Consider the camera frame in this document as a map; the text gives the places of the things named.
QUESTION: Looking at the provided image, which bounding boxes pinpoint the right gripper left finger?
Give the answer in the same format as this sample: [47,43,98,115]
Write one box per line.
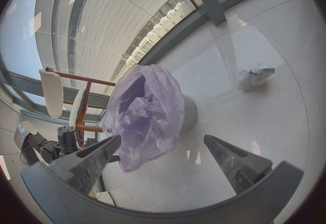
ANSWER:
[48,134,121,195]

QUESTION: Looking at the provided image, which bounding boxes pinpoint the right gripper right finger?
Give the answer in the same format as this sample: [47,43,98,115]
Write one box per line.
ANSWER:
[203,134,273,195]

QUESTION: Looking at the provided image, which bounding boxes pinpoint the purple plastic bag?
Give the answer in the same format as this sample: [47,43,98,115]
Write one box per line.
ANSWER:
[101,64,185,173]

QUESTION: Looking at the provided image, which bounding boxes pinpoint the grey trash bin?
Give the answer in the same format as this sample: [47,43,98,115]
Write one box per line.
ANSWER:
[178,94,197,133]

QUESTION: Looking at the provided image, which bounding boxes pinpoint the white chair with wooden legs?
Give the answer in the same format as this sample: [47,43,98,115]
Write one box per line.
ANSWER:
[38,67,118,147]

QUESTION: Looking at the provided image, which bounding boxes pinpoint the crumpled white paper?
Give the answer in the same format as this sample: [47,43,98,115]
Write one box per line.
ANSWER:
[238,61,276,91]

